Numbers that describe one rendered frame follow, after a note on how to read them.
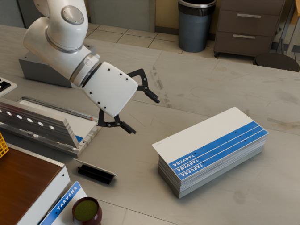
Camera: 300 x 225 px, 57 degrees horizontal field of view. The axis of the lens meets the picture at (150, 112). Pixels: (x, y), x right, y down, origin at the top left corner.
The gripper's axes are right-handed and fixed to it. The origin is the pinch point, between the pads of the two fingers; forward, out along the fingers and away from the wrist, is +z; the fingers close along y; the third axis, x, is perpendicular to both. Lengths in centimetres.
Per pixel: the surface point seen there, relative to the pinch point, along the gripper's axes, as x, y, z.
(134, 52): -103, -28, -15
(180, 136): -31.1, -2.5, 19.2
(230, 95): -63, -34, 36
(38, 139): -48, 33, -21
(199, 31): -258, -123, 25
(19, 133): -52, 36, -29
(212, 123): -34.6, -13.8, 27.2
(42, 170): -13.5, 29.3, -11.5
